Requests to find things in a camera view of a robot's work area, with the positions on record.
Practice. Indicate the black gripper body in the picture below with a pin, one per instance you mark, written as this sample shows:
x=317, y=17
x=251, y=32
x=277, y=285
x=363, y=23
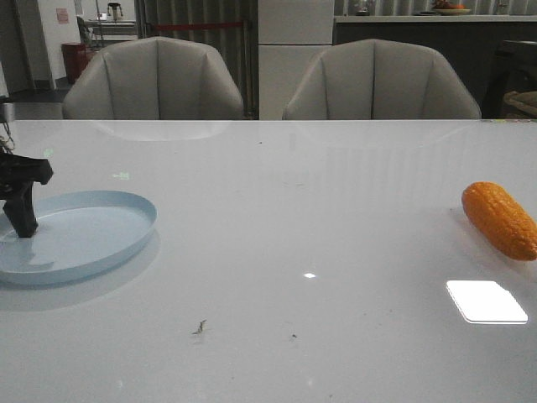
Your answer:
x=19, y=173

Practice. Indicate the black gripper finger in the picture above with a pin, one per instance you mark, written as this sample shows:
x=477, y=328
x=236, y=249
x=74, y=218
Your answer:
x=19, y=209

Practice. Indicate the light blue round plate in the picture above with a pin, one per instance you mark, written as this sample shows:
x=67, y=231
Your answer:
x=80, y=234

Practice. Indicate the orange plastic corn cob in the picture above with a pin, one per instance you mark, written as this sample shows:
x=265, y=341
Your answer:
x=500, y=219

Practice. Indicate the red bin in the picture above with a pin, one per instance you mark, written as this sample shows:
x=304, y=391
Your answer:
x=76, y=58

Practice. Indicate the background metal table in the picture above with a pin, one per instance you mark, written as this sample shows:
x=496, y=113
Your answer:
x=99, y=33

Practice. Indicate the left beige upholstered chair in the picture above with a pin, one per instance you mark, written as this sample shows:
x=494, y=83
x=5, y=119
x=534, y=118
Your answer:
x=157, y=78

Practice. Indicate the beige upholstered chair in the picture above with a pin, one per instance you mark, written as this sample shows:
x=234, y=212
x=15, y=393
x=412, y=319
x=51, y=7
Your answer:
x=382, y=80
x=157, y=78

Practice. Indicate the pink paper sign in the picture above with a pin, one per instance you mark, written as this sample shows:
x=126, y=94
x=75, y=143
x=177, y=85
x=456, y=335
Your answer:
x=62, y=15

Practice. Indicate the red barrier belt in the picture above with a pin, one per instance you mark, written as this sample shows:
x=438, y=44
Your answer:
x=186, y=27

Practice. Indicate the white cabinet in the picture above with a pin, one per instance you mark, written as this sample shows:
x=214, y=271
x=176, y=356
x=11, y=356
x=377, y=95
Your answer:
x=290, y=33

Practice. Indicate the right beige upholstered chair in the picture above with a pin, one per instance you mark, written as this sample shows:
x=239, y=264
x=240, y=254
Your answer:
x=382, y=80

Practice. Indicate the fruit bowl on counter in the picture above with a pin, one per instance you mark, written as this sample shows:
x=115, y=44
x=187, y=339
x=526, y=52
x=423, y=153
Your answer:
x=447, y=8

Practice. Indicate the dark counter with white top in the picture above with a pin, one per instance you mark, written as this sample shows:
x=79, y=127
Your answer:
x=468, y=42

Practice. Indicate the dark chair at right edge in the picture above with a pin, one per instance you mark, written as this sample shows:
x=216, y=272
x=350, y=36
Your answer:
x=513, y=69

